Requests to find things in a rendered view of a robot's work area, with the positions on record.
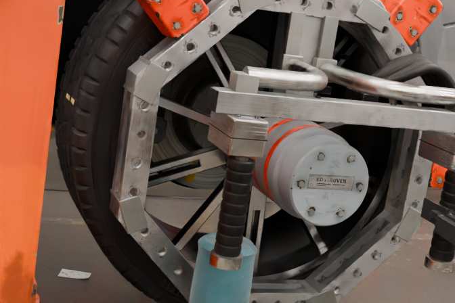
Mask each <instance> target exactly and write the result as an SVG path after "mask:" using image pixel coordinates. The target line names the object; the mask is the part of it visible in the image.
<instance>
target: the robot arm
mask: <svg viewBox="0 0 455 303"><path fill-rule="evenodd" d="M420 216H421V217H423V218H424V219H426V220H427V221H429V222H431V223H433V224H434V225H435V233H436V234H438V235H440V236H442V237H443V238H444V239H446V240H448V241H449V242H450V243H452V244H454V245H455V211H454V210H453V209H449V208H446V207H445V206H442V205H441V204H439V203H437V202H435V201H434V200H432V199H430V198H427V197H425V198H424V201H423V205H422V211H421V215H420Z"/></svg>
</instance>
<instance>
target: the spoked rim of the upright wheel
mask: <svg viewBox="0 0 455 303"><path fill-rule="evenodd" d="M285 14H286V13H282V12H276V11H274V12H273V17H272V27H271V33H270V39H269V49H268V55H267V65H266V68H269V69H277V65H278V56H279V52H280V44H281V39H282V31H283V27H284V19H285ZM213 48H214V50H215V51H216V53H217V55H218V57H219V59H220V60H221V63H222V64H223V66H224V68H225V70H226V72H227V74H228V75H229V77H230V73H231V71H232V70H235V71H237V70H236V69H235V67H234V65H233V63H232V61H231V59H230V57H229V55H228V53H227V52H226V50H225V48H224V46H223V44H222V43H221V41H220V40H219V41H218V42H217V43H215V44H214V45H213ZM338 52H342V53H344V54H346V55H348V56H349V60H342V59H338V58H337V57H336V55H337V53H338ZM203 56H204V58H205V60H206V61H207V63H208V65H209V67H210V69H211V70H212V72H213V74H214V76H215V78H216V79H217V82H218V83H219V85H220V87H225V88H228V87H229V82H228V80H227V78H226V77H225V74H224V73H223V71H222V69H221V67H220V66H219V64H218V62H217V60H216V59H215V56H214V55H213V52H212V51H211V49H208V50H207V51H205V52H204V53H203ZM332 58H333V59H334V60H336V61H337V66H340V67H342V68H346V69H349V70H353V71H355V72H359V73H362V74H367V75H369V76H371V75H372V74H374V73H375V72H376V71H377V70H378V69H379V68H380V67H379V65H378V64H377V62H376V60H375V59H374V57H373V56H372V54H371V52H370V51H369V49H368V48H367V46H366V44H365V43H364V42H363V40H362V38H361V36H360V35H359V33H358V32H357V30H356V29H355V27H354V25H353V24H352V23H351V22H347V21H342V20H339V23H338V28H337V35H336V39H335V44H334V51H333V55H332ZM332 87H333V93H334V98H337V99H345V92H346V88H347V87H345V86H343V85H339V84H336V83H332ZM158 106H159V107H160V108H162V109H165V110H168V111H170V112H172V113H175V114H178V115H180V116H183V117H185V118H188V119H190V120H193V121H195V122H198V123H201V124H203V125H205V126H208V127H209V125H210V124H209V122H210V119H211V115H209V114H206V113H204V112H201V111H199V110H196V109H194V108H191V107H189V106H186V105H184V104H182V103H179V102H177V101H174V100H172V99H169V98H167V97H164V96H162V95H160V97H159V103H158ZM312 122H314V123H316V124H318V125H320V126H322V127H324V128H325V129H328V130H329V129H332V130H331V131H332V132H334V133H336V134H337V135H339V136H341V137H342V138H344V140H346V142H348V144H349V145H350V146H352V147H353V148H355V149H356V150H357V151H358V152H359V153H360V154H361V155H362V157H363V159H364V160H365V162H366V165H367V168H368V176H369V180H368V189H367V192H366V195H365V198H364V200H363V202H362V203H361V205H360V207H359V208H358V209H357V210H356V211H355V212H354V213H353V214H352V215H351V216H350V217H349V218H347V219H346V220H344V221H343V222H341V223H338V224H335V225H331V226H324V227H322V226H316V225H312V224H310V223H308V222H306V221H304V220H303V219H300V218H297V217H294V216H292V215H290V214H289V213H288V212H286V211H285V210H283V209H281V210H279V211H277V213H275V214H273V215H271V216H270V217H268V218H266V219H265V220H264V216H265V207H266V201H267V196H265V195H264V194H263V193H262V192H260V191H259V190H258V189H257V188H256V187H254V186H253V185H251V191H250V192H249V193H250V197H249V202H248V210H247V213H246V222H245V224H244V225H245V228H244V233H243V237H245V238H247V239H249V240H251V241H252V242H253V244H254V245H255V246H256V248H257V254H256V256H255V261H254V268H253V279H281V280H285V279H290V278H292V277H295V276H297V275H300V274H302V273H305V272H307V271H309V270H311V269H313V268H315V267H317V266H318V265H320V264H322V263H323V262H325V261H327V260H328V259H329V258H330V257H331V256H332V255H333V254H334V253H335V252H337V251H338V250H339V249H340V248H341V247H343V246H344V245H345V244H346V243H347V242H348V241H349V240H350V239H351V238H352V237H354V236H355V235H356V234H357V233H359V232H360V230H361V229H362V228H363V227H364V225H365V224H366V223H367V222H368V220H369V219H370V217H371V216H372V214H373V213H374V211H375V210H376V208H377V206H378V204H379V203H380V201H381V199H382V197H383V195H384V193H385V191H386V188H387V186H388V184H389V181H390V178H391V171H392V168H393V161H394V157H395V151H396V146H397V140H398V136H399V129H398V128H389V127H381V126H366V125H357V124H341V123H333V122H318V121H312ZM212 145H213V146H210V147H206V148H203V149H199V150H196V151H191V152H189V153H186V154H182V155H179V156H175V157H172V158H168V159H165V160H161V161H158V162H154V163H151V164H150V172H149V174H153V173H155V172H160V171H163V170H166V169H170V168H174V167H176V166H181V165H183V164H187V163H190V162H194V161H197V163H194V164H191V165H187V166H183V167H181V168H176V169H174V170H170V171H166V172H163V173H160V174H156V175H153V176H150V177H148V187H152V186H155V185H159V184H162V183H166V182H169V181H172V180H175V179H180V178H182V177H186V176H189V175H191V174H196V173H199V172H202V171H206V170H209V169H212V168H217V167H219V166H221V167H222V169H224V171H226V169H227V168H228V167H227V162H228V158H229V155H227V154H226V153H225V152H223V151H222V150H220V149H219V148H218V147H217V146H215V145H214V144H212ZM224 181H225V178H224V179H223V180H222V182H220V184H219V185H218V186H217V187H216V189H215V190H214V191H213V192H212V194H210V196H209V197H208V198H207V199H206V201H205V202H204V203H203V204H202V206H201V207H199V209H198V210H197V211H196V212H195V214H194V215H193V216H192V217H191V219H190V220H189V221H188V222H187V223H186V224H185V225H184V227H183V228H182V229H180V228H177V227H174V226H172V225H169V224H167V223H164V222H162V221H161V220H159V219H157V218H156V217H154V216H152V215H151V214H150V213H148V212H147V211H146V209H145V208H144V210H145V211H146V212H147V213H148V215H149V216H150V217H151V218H152V220H153V221H154V222H155V223H156V224H157V225H158V226H159V228H160V229H161V230H162V231H163V233H164V234H165V235H166V236H167V237H168V238H169V239H170V241H171V242H172V243H173V245H174V246H175V247H176V248H177V249H178V250H179V251H180V252H181V254H182V255H183V256H184V257H185V259H186V260H187V261H188V262H189V263H190V264H191V265H192V267H193V268H194V269H195V265H196V259H197V255H198V240H199V239H200V238H201V237H203V236H204V235H206V234H208V233H200V232H197V231H198V230H199V228H201V226H202V225H203V224H204V223H205V222H206V220H207V219H208V218H209V217H210V215H212V213H213V212H214V211H215V210H216V209H217V207H218V206H219V205H220V203H221V201H222V193H223V190H224V187H223V185H224ZM148 187H147V188H148ZM254 210H255V215H254V221H253V213H254ZM252 223H253V225H252Z"/></svg>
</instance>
